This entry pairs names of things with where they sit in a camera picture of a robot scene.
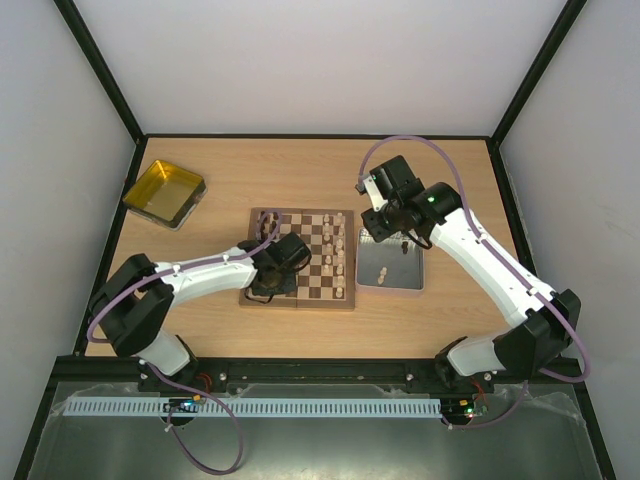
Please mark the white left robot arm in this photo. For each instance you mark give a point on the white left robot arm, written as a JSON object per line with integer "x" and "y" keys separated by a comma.
{"x": 129, "y": 311}

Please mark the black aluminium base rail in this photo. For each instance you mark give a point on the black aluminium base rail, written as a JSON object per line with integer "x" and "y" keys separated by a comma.
{"x": 226, "y": 375}

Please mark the slotted grey cable duct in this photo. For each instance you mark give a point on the slotted grey cable duct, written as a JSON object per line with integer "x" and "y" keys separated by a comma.
{"x": 253, "y": 408}

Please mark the wooden chess board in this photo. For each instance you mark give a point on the wooden chess board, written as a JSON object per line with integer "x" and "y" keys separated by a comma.
{"x": 327, "y": 279}

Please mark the pink metal tin tray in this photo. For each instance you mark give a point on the pink metal tin tray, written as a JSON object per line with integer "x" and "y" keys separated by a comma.
{"x": 406, "y": 272}

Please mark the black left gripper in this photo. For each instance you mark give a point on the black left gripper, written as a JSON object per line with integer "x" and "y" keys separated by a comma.
{"x": 289, "y": 285}

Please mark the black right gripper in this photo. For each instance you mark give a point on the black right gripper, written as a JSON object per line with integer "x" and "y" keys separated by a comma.
{"x": 376, "y": 226}

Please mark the yellow tin lid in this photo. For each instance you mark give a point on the yellow tin lid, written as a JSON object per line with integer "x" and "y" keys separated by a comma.
{"x": 165, "y": 194}

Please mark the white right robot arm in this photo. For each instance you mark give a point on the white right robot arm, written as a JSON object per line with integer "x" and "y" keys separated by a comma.
{"x": 540, "y": 320}

